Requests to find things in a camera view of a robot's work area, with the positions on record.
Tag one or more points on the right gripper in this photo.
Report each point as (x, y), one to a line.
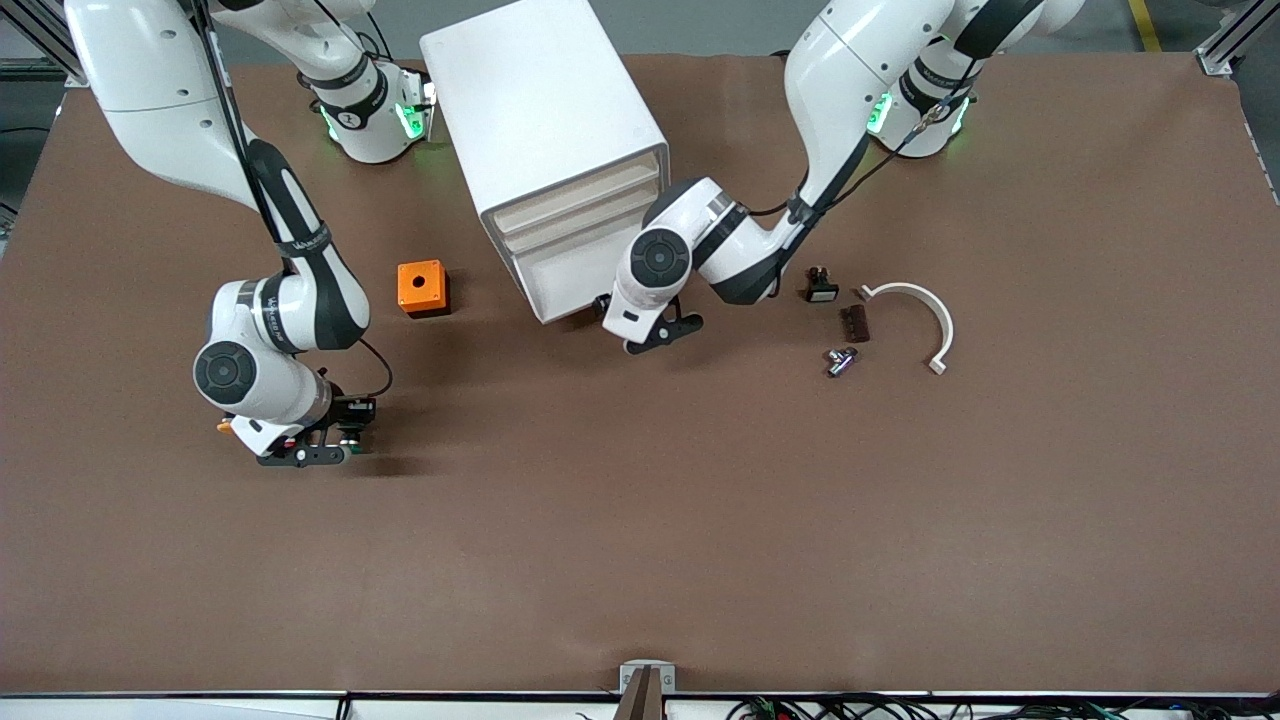
(352, 411)

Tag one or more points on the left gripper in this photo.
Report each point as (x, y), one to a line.
(600, 303)

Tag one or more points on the green mushroom push button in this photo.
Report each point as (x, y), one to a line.
(350, 440)

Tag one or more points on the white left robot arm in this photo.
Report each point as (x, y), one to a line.
(850, 70)

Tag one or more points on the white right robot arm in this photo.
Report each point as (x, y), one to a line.
(160, 100)

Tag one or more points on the black square white-faced button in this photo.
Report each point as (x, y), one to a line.
(822, 292)

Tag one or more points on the orange box with hole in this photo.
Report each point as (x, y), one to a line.
(408, 292)

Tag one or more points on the chrome valve fitting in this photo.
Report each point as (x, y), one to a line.
(840, 364)

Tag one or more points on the dark brown cylindrical capacitor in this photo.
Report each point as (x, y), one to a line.
(858, 324)

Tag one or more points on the white curved plastic bracket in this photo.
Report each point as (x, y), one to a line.
(943, 325)

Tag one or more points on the grey metal mount bracket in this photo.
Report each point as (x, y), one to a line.
(632, 668)

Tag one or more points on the brown camera pole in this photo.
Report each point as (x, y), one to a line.
(643, 700)

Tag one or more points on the aluminium frame profile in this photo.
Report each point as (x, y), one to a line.
(50, 45)
(1225, 55)

